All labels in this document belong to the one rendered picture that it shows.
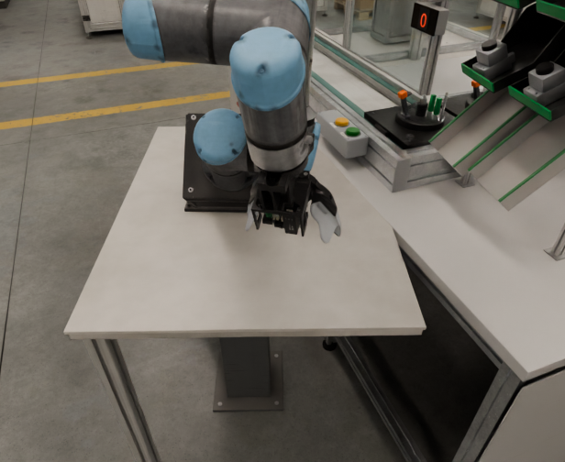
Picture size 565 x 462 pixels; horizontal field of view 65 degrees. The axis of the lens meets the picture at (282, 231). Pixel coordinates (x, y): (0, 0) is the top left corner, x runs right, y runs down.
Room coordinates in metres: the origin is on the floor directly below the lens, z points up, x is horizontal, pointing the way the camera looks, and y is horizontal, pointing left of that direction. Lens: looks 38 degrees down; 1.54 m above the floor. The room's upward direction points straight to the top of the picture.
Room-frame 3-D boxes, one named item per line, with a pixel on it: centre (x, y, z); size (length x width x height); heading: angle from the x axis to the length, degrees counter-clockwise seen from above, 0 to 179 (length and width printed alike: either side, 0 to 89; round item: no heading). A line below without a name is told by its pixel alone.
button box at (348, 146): (1.26, -0.18, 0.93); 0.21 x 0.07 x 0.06; 21
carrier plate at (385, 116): (1.25, -0.41, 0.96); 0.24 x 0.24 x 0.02; 21
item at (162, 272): (1.01, 0.08, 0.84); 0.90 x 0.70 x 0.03; 1
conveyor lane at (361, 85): (1.54, -0.33, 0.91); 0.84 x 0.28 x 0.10; 21
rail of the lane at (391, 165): (1.46, -0.17, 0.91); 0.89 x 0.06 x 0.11; 21
